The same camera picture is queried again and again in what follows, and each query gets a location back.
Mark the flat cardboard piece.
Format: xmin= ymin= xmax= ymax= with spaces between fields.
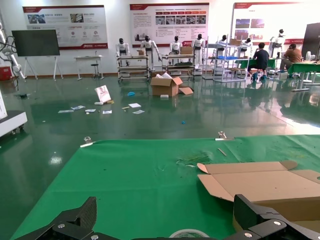
xmin=178 ymin=85 xmax=195 ymax=96

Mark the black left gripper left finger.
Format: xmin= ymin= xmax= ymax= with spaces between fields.
xmin=11 ymin=196 xmax=111 ymax=240

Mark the red-framed wall poster with photos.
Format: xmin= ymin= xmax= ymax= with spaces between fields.
xmin=22 ymin=4 xmax=109 ymax=50

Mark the grey metal shelf frame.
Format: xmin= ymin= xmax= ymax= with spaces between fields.
xmin=201 ymin=41 xmax=248 ymax=83

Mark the red-framed wall poster, washed out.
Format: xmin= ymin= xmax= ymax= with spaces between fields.
xmin=231 ymin=1 xmax=320 ymax=46

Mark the red box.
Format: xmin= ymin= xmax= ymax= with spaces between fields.
xmin=0 ymin=66 xmax=13 ymax=81

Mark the person in brown shirt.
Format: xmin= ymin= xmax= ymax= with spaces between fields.
xmin=279 ymin=43 xmax=303 ymax=73

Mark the silver binder clip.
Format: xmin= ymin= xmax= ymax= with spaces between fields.
xmin=79 ymin=136 xmax=97 ymax=148
xmin=214 ymin=131 xmax=236 ymax=142

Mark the open cardboard box with hole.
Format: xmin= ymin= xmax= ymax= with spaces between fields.
xmin=196 ymin=160 xmax=320 ymax=236

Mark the clear tape roll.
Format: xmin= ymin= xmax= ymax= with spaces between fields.
xmin=169 ymin=228 xmax=211 ymax=240

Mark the person in black shirt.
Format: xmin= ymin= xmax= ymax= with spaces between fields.
xmin=247 ymin=42 xmax=270 ymax=81

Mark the black screen on white stand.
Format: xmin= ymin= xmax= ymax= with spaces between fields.
xmin=11 ymin=29 xmax=65 ymax=81

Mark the black round stool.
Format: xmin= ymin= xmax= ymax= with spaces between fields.
xmin=90 ymin=63 xmax=103 ymax=80

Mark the red-framed wall poster with flowchart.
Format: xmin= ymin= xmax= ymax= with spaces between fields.
xmin=129 ymin=2 xmax=210 ymax=48

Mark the white machine base on wheels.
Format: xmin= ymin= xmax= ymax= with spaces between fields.
xmin=0 ymin=87 xmax=28 ymax=138

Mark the torn clear plastic scrap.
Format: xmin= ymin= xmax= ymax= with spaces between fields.
xmin=176 ymin=151 xmax=213 ymax=168

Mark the green covered work table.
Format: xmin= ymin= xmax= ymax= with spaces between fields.
xmin=287 ymin=61 xmax=320 ymax=93

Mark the white tube rack cart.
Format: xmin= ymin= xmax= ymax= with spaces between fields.
xmin=116 ymin=54 xmax=151 ymax=83
xmin=161 ymin=53 xmax=196 ymax=77

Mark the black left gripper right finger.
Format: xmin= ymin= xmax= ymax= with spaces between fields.
xmin=224 ymin=194 xmax=320 ymax=240

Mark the small white table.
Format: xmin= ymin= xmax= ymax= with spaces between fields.
xmin=73 ymin=54 xmax=105 ymax=81

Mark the green table cloth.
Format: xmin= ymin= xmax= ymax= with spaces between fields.
xmin=9 ymin=134 xmax=320 ymax=240

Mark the large black panel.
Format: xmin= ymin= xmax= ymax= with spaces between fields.
xmin=301 ymin=22 xmax=320 ymax=62

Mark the large open cardboard carton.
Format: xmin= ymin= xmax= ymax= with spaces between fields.
xmin=149 ymin=72 xmax=184 ymax=98

